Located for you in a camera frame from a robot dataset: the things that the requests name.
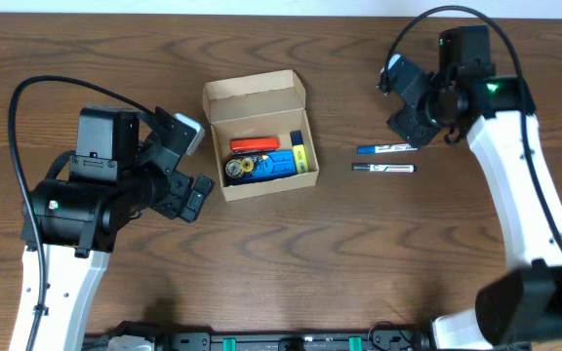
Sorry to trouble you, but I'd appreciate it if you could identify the correction tape dispenser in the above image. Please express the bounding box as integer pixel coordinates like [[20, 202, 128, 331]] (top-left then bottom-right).
[[224, 154, 268, 180]]

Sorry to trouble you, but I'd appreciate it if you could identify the blue whiteboard marker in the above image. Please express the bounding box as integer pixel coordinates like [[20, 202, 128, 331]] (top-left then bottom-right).
[[356, 143, 417, 155]]

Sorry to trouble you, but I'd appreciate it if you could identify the blue plastic stapler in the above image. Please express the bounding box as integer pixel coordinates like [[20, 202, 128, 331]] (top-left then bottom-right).
[[238, 150, 297, 183]]

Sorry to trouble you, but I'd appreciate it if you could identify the brown cardboard box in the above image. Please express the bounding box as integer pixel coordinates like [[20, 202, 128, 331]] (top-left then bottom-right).
[[203, 69, 319, 202]]

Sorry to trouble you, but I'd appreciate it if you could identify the orange highlighter pen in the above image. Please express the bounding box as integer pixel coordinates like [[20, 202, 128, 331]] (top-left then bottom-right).
[[229, 137, 280, 155]]

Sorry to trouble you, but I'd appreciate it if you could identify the yellow highlighter pen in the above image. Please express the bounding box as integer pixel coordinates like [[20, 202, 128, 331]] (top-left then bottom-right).
[[290, 131, 309, 174]]

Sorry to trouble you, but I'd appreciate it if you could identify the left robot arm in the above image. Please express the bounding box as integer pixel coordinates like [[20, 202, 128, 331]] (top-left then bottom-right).
[[10, 105, 214, 350]]

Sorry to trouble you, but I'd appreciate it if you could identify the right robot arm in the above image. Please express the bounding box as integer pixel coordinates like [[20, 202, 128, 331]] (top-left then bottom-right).
[[379, 25, 562, 350]]

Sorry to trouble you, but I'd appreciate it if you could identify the black whiteboard marker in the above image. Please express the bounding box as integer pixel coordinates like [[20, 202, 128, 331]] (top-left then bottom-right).
[[351, 163, 416, 173]]

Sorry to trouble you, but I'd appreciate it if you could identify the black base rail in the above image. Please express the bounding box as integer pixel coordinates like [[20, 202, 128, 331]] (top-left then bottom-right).
[[81, 321, 433, 351]]

